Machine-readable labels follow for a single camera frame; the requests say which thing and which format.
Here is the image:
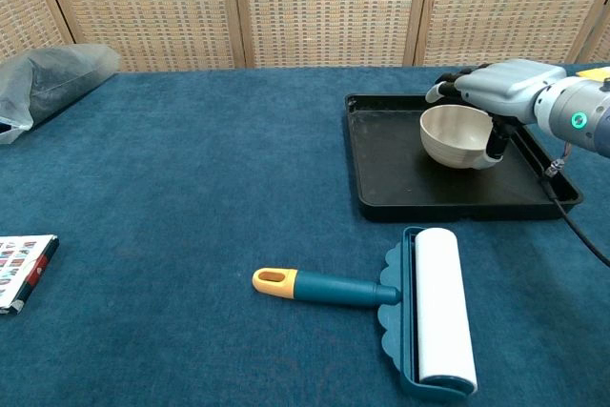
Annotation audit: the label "black square plastic tray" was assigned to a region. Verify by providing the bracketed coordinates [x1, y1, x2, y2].
[344, 92, 585, 224]

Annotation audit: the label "white box with picture grid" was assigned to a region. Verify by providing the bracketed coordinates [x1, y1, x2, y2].
[0, 234, 61, 316]

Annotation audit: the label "woven wooden folding screen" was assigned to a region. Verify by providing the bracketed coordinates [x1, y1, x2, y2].
[0, 0, 610, 73]

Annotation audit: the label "white round bowl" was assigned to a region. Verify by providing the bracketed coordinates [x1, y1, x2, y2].
[419, 105, 495, 170]

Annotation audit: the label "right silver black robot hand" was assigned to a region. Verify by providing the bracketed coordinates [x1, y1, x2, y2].
[425, 58, 568, 171]

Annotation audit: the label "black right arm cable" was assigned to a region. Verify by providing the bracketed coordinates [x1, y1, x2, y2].
[538, 144, 610, 268]

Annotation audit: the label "clear plastic bag dark contents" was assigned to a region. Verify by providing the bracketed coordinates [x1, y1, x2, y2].
[0, 43, 121, 145]

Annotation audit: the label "blue table cloth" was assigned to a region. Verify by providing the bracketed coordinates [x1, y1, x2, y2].
[0, 63, 610, 407]

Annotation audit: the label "teal lint roller yellow-tipped handle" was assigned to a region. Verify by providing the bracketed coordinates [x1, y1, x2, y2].
[252, 225, 479, 400]

